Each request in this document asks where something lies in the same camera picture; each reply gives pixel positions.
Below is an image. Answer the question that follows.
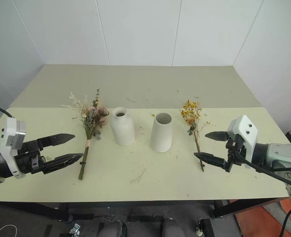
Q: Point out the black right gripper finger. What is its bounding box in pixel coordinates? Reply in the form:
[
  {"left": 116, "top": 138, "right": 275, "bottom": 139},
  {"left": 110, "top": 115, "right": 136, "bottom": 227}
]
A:
[
  {"left": 193, "top": 152, "right": 232, "bottom": 172},
  {"left": 204, "top": 131, "right": 229, "bottom": 142}
]

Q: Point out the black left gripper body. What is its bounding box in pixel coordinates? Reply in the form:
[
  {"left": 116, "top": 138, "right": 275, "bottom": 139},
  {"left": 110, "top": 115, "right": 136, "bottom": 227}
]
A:
[{"left": 14, "top": 139, "right": 47, "bottom": 175}]

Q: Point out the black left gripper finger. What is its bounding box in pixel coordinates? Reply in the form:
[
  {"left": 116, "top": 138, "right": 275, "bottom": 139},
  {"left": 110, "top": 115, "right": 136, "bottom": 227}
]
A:
[
  {"left": 43, "top": 153, "right": 84, "bottom": 175},
  {"left": 36, "top": 133, "right": 76, "bottom": 152}
]

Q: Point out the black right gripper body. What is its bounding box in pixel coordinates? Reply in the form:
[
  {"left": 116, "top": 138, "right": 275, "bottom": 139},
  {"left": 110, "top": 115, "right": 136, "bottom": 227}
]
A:
[{"left": 224, "top": 137, "right": 247, "bottom": 172}]

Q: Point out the white cylindrical vase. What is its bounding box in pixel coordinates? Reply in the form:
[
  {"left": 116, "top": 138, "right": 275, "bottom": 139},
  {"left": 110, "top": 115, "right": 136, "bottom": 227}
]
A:
[{"left": 150, "top": 113, "right": 173, "bottom": 153}]

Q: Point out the white bottle-shaped vase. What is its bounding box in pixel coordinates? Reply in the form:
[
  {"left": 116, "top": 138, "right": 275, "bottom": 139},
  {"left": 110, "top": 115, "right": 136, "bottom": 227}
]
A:
[{"left": 109, "top": 106, "right": 136, "bottom": 147}]

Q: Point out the yellow dried flower bouquet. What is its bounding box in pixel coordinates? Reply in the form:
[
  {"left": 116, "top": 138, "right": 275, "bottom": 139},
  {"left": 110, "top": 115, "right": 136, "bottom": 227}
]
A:
[{"left": 180, "top": 99, "right": 211, "bottom": 172}]

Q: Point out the pink dried flower bouquet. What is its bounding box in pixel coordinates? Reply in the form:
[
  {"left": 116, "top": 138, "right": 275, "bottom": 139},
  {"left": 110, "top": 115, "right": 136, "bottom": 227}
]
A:
[{"left": 61, "top": 87, "right": 110, "bottom": 181}]

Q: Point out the metal caster wheel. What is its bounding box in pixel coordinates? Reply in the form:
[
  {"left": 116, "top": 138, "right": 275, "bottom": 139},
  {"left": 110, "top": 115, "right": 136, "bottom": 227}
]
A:
[
  {"left": 70, "top": 223, "right": 81, "bottom": 236},
  {"left": 195, "top": 219, "right": 206, "bottom": 236}
]

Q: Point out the orange floor mat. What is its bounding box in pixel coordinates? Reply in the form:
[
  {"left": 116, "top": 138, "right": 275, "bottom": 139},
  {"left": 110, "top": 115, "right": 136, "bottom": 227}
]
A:
[{"left": 234, "top": 197, "right": 291, "bottom": 237}]

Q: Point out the dark grey rounded shape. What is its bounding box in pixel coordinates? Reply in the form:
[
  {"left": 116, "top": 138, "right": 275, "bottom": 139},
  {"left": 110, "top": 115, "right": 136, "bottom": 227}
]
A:
[{"left": 101, "top": 219, "right": 124, "bottom": 237}]

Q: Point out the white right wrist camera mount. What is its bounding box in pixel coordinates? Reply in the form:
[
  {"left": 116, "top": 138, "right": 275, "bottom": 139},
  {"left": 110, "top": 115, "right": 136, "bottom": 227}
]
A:
[{"left": 227, "top": 114, "right": 260, "bottom": 169}]

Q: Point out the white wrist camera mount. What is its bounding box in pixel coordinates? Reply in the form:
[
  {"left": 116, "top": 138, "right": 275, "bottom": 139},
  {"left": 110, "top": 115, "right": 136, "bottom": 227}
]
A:
[
  {"left": 0, "top": 117, "right": 27, "bottom": 180},
  {"left": 227, "top": 114, "right": 260, "bottom": 169}
]

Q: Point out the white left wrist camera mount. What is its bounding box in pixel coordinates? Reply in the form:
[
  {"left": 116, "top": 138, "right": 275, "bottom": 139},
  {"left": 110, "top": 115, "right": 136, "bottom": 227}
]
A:
[{"left": 0, "top": 117, "right": 27, "bottom": 180}]

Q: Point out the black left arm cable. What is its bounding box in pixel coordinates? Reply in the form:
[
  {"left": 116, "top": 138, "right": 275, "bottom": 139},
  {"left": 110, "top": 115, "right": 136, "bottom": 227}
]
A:
[{"left": 0, "top": 103, "right": 15, "bottom": 237}]

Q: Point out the thin white cable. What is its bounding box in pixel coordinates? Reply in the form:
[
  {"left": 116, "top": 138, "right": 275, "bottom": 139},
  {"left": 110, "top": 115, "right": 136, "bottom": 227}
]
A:
[{"left": 0, "top": 224, "right": 18, "bottom": 237}]

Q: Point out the black table frame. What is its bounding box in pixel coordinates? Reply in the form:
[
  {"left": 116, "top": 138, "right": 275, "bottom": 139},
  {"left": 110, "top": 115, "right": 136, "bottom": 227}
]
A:
[{"left": 0, "top": 197, "right": 291, "bottom": 224}]

